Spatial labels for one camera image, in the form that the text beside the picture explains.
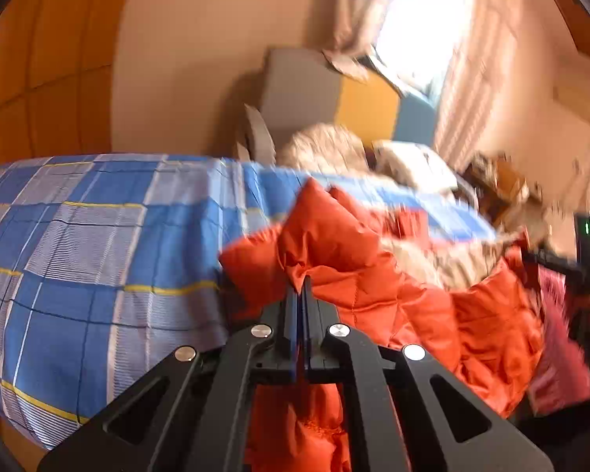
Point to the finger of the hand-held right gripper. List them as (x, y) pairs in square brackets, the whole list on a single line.
[(555, 261)]

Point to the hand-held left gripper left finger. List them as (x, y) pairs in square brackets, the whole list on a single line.
[(299, 344)]

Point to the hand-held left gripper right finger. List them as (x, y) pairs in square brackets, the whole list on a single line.
[(315, 334)]

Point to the orange quilted jacket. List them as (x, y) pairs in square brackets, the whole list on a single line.
[(373, 295)]

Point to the pink ruffled cloth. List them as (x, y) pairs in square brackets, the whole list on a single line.
[(560, 354)]

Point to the wooden desk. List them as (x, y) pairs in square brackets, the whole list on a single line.
[(506, 182)]

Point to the deer print pillow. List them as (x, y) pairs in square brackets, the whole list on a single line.
[(413, 164)]

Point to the beige quilted blanket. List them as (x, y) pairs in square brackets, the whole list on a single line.
[(324, 150)]

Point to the long patterned curtain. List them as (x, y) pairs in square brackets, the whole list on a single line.
[(482, 83)]

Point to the blue plaid bedsheet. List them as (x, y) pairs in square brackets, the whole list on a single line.
[(78, 265)]

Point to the grey yellow blue headboard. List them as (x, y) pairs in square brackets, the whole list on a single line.
[(300, 93)]

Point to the window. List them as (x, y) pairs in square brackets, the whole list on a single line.
[(423, 24)]

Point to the short patterned curtain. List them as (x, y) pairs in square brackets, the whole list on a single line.
[(359, 5)]

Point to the orange wooden wardrobe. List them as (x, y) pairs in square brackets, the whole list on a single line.
[(54, 83)]

